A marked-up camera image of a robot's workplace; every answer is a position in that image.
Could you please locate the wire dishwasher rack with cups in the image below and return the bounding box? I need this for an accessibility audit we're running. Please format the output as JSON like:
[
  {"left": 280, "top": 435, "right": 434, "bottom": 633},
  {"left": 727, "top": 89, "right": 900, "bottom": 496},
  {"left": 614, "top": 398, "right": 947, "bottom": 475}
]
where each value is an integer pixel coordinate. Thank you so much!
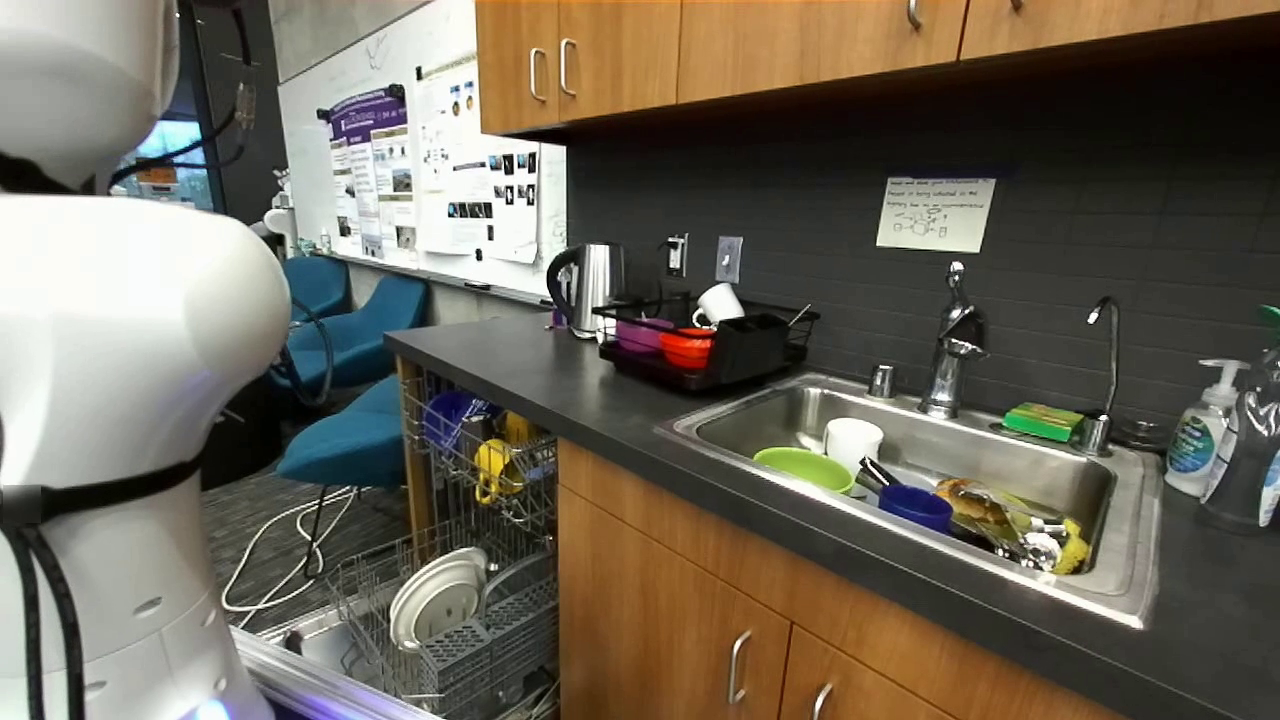
[{"left": 395, "top": 366, "right": 561, "bottom": 540}]

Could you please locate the black dish drying rack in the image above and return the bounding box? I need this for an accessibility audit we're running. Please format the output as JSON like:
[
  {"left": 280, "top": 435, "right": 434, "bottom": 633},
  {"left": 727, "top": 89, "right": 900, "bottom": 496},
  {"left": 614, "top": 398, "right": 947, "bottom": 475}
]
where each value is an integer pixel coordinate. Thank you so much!
[{"left": 590, "top": 299, "right": 818, "bottom": 399}]

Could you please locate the stainless dishwasher door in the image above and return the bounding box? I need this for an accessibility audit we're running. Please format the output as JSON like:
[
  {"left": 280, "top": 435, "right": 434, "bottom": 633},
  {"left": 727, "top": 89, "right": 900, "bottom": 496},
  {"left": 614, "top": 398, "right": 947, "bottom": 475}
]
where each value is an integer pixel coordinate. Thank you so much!
[{"left": 230, "top": 615, "right": 442, "bottom": 720}]

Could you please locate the purple container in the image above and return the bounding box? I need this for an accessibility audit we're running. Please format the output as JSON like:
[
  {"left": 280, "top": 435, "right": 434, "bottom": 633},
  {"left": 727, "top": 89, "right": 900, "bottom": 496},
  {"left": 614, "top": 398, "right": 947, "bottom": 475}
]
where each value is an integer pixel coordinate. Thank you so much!
[{"left": 611, "top": 318, "right": 668, "bottom": 361}]

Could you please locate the red bowl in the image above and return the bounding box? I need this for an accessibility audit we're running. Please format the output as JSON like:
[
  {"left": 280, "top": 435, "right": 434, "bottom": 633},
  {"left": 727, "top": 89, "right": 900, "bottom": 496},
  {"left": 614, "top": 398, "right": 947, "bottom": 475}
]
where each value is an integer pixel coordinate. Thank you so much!
[{"left": 655, "top": 325, "right": 718, "bottom": 377}]

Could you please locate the white mug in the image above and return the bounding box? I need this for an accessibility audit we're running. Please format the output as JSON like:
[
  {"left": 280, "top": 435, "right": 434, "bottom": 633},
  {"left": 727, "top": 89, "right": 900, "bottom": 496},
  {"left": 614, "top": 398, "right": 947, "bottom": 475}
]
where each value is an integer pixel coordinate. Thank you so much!
[{"left": 686, "top": 282, "right": 746, "bottom": 334}]

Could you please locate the yellow plastic cup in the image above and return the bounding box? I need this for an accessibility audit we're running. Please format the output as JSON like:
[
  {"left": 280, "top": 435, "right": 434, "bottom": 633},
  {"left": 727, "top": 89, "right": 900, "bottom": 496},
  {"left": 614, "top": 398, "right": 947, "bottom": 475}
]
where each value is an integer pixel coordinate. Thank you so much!
[{"left": 495, "top": 407, "right": 538, "bottom": 453}]

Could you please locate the green plastic bowl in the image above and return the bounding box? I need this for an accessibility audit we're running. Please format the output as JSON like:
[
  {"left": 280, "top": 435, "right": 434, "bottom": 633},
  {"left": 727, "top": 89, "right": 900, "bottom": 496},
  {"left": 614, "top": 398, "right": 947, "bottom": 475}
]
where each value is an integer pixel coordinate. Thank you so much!
[{"left": 746, "top": 443, "right": 856, "bottom": 502}]

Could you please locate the white cup in sink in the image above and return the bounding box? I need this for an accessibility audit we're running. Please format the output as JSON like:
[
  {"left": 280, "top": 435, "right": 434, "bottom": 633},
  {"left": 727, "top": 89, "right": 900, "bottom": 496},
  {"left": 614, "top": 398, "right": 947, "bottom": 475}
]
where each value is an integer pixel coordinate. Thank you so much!
[{"left": 818, "top": 417, "right": 886, "bottom": 475}]

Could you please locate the wooden base cabinet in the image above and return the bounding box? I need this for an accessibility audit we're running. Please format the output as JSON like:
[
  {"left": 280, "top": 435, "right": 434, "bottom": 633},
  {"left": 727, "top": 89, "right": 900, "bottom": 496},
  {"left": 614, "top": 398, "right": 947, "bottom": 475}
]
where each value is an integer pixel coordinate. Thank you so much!
[{"left": 555, "top": 435, "right": 1136, "bottom": 720}]

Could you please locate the white printed poster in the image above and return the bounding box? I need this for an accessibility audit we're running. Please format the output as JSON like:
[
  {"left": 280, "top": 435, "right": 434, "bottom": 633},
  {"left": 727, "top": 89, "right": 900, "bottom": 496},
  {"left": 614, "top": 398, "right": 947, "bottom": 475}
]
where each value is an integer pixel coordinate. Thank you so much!
[{"left": 408, "top": 58, "right": 544, "bottom": 271}]

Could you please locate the chrome kitchen faucet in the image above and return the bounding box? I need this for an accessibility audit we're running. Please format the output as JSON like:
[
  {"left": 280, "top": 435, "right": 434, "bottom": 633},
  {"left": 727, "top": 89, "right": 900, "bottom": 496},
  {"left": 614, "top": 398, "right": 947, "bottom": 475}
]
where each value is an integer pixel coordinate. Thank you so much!
[{"left": 919, "top": 257, "right": 987, "bottom": 424}]

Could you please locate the blue bowl in sink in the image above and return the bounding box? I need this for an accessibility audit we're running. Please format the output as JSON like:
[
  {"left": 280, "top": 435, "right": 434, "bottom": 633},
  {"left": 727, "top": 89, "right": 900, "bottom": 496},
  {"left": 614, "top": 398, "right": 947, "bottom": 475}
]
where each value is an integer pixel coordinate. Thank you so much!
[{"left": 876, "top": 482, "right": 959, "bottom": 535}]

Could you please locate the white plate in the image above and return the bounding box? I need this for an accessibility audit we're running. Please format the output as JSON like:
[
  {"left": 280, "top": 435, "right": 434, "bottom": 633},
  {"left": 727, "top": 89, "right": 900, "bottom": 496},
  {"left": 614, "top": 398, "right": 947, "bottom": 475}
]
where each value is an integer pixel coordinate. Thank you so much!
[{"left": 384, "top": 543, "right": 490, "bottom": 658}]

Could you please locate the white paper notice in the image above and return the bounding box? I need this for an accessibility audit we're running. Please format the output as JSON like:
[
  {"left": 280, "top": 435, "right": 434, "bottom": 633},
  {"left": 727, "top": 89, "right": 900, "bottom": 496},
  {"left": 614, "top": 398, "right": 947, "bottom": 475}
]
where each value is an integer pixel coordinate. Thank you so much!
[{"left": 873, "top": 171, "right": 1001, "bottom": 261}]

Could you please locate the purple header poster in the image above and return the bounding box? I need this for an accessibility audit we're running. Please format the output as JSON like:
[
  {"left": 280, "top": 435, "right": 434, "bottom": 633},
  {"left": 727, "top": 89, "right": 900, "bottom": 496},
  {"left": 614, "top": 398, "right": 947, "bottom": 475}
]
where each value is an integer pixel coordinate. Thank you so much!
[{"left": 316, "top": 81, "right": 420, "bottom": 266}]

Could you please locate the dirty brown pan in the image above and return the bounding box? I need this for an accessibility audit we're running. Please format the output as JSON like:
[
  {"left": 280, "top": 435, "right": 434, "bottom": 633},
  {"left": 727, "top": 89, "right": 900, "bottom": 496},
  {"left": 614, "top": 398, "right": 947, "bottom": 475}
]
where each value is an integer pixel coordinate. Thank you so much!
[{"left": 933, "top": 474, "right": 1063, "bottom": 570}]

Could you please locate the green sponge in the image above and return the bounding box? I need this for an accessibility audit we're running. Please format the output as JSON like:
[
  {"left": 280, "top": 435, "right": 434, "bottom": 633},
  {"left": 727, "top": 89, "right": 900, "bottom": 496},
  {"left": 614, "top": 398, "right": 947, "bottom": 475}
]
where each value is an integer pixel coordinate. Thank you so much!
[{"left": 1001, "top": 399, "right": 1089, "bottom": 447}]

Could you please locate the yellow item in sink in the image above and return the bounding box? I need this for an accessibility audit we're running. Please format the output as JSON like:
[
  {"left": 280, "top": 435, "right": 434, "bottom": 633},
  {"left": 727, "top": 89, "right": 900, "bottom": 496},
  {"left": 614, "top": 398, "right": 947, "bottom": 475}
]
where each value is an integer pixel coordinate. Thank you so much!
[{"left": 1048, "top": 511, "right": 1096, "bottom": 582}]

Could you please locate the thin chrome water tap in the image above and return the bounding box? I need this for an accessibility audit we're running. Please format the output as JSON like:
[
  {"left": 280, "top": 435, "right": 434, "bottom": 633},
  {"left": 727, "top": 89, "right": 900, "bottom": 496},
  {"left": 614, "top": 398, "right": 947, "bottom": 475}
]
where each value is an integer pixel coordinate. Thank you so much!
[{"left": 1079, "top": 294, "right": 1124, "bottom": 461}]

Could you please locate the stainless steel sink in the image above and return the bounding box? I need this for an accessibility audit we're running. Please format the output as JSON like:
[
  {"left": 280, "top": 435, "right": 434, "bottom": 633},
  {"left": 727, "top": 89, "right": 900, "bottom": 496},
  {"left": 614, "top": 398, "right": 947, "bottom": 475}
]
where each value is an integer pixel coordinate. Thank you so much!
[{"left": 651, "top": 373, "right": 1163, "bottom": 633}]

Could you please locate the bright window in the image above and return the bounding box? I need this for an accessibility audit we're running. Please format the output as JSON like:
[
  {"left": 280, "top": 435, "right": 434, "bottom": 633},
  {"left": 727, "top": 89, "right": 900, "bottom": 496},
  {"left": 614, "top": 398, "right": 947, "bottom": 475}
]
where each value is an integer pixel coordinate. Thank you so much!
[{"left": 113, "top": 118, "right": 219, "bottom": 211}]

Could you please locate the white pump soap bottle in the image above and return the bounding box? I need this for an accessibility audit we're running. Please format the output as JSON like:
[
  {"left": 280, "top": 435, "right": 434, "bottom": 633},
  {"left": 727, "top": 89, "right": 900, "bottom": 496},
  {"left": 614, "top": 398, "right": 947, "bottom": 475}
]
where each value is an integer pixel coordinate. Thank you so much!
[{"left": 1158, "top": 352, "right": 1252, "bottom": 506}]

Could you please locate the dark dish soap bottle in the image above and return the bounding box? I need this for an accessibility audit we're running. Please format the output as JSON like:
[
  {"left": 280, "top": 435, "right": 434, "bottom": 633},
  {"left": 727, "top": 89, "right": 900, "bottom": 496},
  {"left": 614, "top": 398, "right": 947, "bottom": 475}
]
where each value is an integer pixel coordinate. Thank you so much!
[{"left": 1203, "top": 299, "right": 1280, "bottom": 528}]

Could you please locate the wall power outlet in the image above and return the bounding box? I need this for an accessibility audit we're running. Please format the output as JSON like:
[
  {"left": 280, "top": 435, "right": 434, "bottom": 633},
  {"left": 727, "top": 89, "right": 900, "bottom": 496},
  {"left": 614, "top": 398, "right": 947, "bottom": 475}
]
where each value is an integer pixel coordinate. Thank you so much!
[{"left": 658, "top": 230, "right": 697, "bottom": 282}]

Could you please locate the wall light switch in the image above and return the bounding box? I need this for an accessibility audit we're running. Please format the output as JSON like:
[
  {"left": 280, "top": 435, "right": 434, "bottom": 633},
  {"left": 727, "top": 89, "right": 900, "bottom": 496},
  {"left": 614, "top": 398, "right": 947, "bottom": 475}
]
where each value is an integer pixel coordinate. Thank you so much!
[{"left": 712, "top": 233, "right": 746, "bottom": 288}]

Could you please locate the yellow mug with handle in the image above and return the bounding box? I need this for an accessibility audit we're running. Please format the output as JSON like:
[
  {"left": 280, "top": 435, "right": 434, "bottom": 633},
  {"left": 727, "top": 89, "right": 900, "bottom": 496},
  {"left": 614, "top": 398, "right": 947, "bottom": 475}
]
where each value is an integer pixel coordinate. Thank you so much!
[{"left": 466, "top": 433, "right": 520, "bottom": 510}]

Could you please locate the wire dishwasher rack with plates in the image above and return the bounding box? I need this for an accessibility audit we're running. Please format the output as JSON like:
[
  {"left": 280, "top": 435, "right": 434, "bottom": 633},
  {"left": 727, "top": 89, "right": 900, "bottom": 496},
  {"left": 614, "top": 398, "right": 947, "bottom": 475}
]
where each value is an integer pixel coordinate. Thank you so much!
[{"left": 316, "top": 534, "right": 561, "bottom": 720}]

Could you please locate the wooden wall cabinet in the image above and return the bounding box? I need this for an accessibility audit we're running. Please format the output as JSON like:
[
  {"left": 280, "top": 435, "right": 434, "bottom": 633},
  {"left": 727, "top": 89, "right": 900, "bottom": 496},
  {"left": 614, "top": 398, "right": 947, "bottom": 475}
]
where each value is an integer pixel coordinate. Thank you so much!
[{"left": 473, "top": 0, "right": 1280, "bottom": 141}]

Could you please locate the white wall board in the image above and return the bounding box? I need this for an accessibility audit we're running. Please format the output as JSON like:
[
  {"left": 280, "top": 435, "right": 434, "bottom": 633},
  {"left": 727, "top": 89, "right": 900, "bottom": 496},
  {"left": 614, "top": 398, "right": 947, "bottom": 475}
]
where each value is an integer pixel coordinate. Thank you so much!
[{"left": 273, "top": 0, "right": 570, "bottom": 308}]

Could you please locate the white floor cable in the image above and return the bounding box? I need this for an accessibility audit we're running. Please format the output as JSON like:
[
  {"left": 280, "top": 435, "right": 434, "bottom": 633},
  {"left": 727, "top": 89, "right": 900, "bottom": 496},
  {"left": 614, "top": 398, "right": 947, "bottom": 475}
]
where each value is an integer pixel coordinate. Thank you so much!
[{"left": 216, "top": 486, "right": 364, "bottom": 633}]

